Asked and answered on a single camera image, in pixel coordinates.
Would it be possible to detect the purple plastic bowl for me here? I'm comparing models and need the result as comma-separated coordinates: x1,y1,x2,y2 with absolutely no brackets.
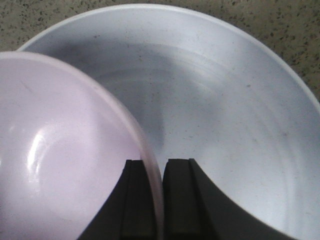
0,51,164,240

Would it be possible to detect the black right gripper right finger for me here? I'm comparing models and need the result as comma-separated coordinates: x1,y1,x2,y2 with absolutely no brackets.
162,158,290,240

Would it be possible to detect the light blue plastic plate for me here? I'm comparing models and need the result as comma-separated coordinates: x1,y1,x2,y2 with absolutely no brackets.
20,4,320,240

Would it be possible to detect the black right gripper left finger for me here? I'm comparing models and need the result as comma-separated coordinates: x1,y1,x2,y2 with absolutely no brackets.
79,160,154,240

